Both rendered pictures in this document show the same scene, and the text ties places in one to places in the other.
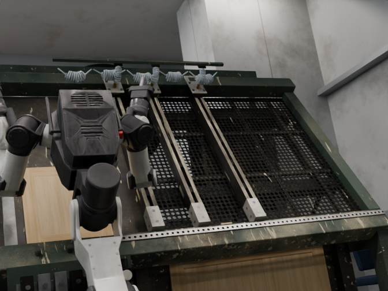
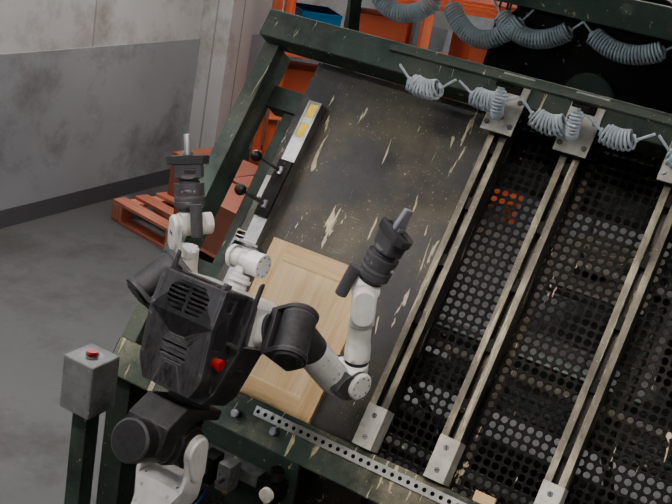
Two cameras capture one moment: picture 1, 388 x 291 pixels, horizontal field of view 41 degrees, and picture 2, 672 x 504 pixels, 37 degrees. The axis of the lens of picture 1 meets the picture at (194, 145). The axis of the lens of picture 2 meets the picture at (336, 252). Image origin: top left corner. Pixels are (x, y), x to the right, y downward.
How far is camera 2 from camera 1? 2.44 m
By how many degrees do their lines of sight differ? 60
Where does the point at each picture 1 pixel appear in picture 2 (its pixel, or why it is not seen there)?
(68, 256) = (231, 422)
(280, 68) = not seen: outside the picture
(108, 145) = (184, 382)
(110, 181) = (130, 453)
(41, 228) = not seen: hidden behind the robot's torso
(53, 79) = (411, 67)
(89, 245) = (140, 483)
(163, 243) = (352, 474)
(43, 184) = (285, 280)
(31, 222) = not seen: hidden behind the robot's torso
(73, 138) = (149, 352)
